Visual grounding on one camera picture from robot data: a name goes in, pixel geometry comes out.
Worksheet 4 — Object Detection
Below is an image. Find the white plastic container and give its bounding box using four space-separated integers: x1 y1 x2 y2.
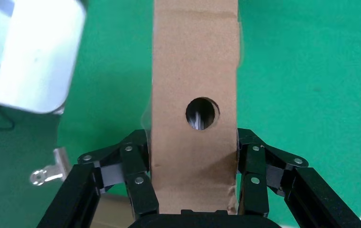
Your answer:
0 0 88 114

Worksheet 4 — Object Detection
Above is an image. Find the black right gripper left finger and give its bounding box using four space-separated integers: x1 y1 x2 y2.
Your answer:
37 129 160 228

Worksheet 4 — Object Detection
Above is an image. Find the green table cloth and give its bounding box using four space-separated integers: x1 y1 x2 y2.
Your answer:
57 0 361 228

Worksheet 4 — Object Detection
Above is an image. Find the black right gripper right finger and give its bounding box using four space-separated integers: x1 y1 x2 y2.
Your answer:
235 127 361 228

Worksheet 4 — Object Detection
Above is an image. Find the small brown cardboard box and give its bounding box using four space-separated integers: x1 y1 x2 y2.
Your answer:
149 0 241 216

